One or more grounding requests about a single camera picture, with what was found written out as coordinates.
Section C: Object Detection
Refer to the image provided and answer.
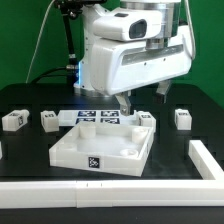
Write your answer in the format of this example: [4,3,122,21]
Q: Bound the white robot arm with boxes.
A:
[74,0,196,116]

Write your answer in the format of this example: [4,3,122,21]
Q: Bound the white L-shaped fence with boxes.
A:
[0,140,224,209]

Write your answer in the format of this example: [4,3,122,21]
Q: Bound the white square tabletop part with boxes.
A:
[49,121,154,176]

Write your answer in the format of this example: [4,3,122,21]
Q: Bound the white cable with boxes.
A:
[25,0,56,84]

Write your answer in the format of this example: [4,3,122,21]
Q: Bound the white part left edge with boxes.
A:
[0,141,3,160]

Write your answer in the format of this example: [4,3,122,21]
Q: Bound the black camera stand pole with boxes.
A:
[54,0,107,85]

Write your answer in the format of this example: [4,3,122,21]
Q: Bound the black cables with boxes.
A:
[29,65,80,84]

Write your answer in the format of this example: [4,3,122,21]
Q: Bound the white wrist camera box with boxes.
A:
[92,8,148,43]

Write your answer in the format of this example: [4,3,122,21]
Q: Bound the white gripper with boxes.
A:
[90,34,192,116]

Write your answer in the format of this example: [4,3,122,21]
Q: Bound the white marker base plate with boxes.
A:
[58,110,136,126]

